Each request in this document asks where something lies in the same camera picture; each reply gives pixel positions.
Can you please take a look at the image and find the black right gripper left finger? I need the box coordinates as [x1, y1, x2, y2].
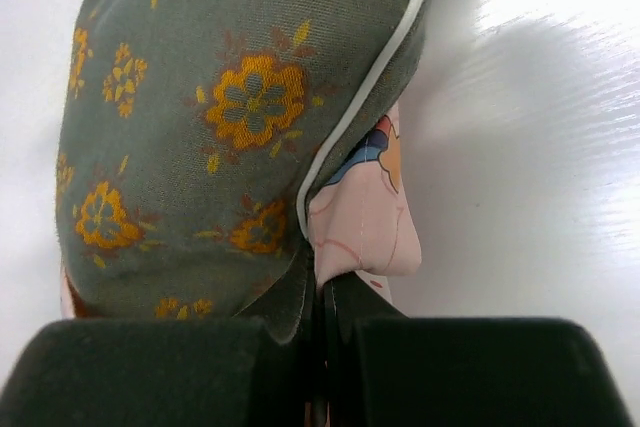
[1, 293, 316, 426]

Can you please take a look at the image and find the pink cartoon pillowcase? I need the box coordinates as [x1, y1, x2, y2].
[60, 106, 421, 319]

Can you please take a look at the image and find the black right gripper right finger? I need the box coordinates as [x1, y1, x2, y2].
[323, 274, 632, 426]

